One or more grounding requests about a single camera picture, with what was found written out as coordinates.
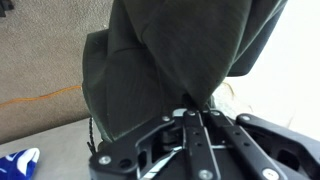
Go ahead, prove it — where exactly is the blue white patterned blanket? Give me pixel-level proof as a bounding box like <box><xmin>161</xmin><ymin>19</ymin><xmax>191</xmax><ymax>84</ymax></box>
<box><xmin>0</xmin><ymin>147</ymin><xmax>41</xmax><ymax>180</ymax></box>

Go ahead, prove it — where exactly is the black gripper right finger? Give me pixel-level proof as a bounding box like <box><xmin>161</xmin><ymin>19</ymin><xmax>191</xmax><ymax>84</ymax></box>
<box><xmin>201</xmin><ymin>110</ymin><xmax>320</xmax><ymax>180</ymax></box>

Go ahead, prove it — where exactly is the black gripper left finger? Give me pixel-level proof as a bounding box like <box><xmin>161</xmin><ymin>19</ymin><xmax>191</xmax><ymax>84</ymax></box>
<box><xmin>88</xmin><ymin>109</ymin><xmax>221</xmax><ymax>180</ymax></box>

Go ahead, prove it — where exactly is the black jersey with yellow print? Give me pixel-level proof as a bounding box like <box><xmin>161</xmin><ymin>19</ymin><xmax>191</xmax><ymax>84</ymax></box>
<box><xmin>81</xmin><ymin>0</ymin><xmax>284</xmax><ymax>156</ymax></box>

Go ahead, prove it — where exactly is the orange extension cable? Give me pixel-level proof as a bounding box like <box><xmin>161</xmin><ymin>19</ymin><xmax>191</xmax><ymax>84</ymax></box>
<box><xmin>0</xmin><ymin>85</ymin><xmax>83</xmax><ymax>108</ymax></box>

